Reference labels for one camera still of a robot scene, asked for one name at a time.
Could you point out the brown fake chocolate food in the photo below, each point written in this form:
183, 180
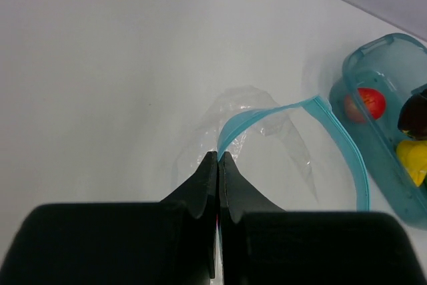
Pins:
412, 118

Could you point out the yellow fake pear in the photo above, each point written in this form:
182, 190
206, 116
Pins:
412, 155

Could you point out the teal plastic bin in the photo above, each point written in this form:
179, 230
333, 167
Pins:
394, 65

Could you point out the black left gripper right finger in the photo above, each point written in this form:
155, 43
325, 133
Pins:
264, 244

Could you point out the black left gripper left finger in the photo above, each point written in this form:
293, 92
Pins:
172, 241

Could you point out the clear zip top bag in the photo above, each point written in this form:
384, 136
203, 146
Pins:
299, 156

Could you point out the red fake apple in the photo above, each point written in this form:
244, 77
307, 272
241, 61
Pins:
373, 100

